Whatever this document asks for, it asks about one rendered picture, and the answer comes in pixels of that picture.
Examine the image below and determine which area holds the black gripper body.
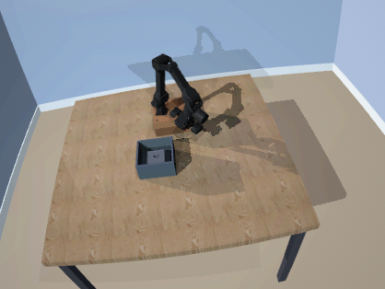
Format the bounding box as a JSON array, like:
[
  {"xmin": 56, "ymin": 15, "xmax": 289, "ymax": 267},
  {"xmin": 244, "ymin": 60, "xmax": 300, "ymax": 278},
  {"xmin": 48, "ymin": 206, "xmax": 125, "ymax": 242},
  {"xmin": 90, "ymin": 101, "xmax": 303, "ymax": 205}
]
[{"xmin": 169, "ymin": 107, "xmax": 204, "ymax": 134}]

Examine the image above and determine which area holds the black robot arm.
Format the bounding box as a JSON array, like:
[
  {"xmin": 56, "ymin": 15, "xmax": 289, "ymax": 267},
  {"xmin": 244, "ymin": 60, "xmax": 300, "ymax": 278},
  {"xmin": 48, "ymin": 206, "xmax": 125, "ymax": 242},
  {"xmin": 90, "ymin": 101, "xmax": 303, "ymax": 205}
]
[{"xmin": 151, "ymin": 53, "xmax": 209, "ymax": 129}]

